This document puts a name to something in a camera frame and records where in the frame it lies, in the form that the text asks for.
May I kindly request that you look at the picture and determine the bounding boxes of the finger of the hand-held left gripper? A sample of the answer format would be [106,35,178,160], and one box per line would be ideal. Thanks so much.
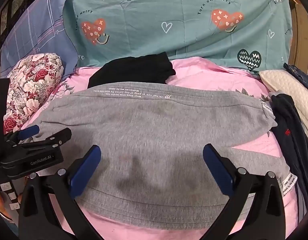
[5,125,40,147]
[13,127,72,153]

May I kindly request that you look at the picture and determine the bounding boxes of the teal heart printed blanket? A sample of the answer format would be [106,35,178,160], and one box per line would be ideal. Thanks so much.
[63,0,293,73]

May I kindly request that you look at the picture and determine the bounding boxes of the red floral pillow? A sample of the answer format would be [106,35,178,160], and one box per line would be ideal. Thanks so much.
[3,52,64,134]

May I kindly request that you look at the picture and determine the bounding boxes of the dark framed wall pictures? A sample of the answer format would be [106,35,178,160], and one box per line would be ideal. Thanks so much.
[0,0,28,58]

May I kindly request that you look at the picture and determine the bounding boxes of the navy garment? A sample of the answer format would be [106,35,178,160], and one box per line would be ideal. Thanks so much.
[268,93,308,220]

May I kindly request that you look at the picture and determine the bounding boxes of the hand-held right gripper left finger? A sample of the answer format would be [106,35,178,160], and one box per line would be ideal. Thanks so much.
[18,144,102,240]

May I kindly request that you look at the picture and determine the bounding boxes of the grey sweatshirt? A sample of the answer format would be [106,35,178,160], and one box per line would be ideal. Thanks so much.
[25,81,298,230]

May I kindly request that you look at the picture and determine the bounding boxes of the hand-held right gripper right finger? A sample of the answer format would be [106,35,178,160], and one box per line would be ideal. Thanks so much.
[203,144,287,240]

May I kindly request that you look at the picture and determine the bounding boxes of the dark denim cloth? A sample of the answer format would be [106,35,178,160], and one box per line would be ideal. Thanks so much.
[283,62,308,94]

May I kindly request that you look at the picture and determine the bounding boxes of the pink floral bed sheet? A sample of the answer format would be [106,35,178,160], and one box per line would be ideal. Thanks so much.
[20,57,307,240]

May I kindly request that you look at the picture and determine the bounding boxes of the black folded cloth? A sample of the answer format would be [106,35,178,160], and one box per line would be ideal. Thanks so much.
[88,52,176,88]

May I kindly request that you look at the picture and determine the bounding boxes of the blue plaid pillow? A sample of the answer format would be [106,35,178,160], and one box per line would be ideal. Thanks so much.
[0,0,79,79]

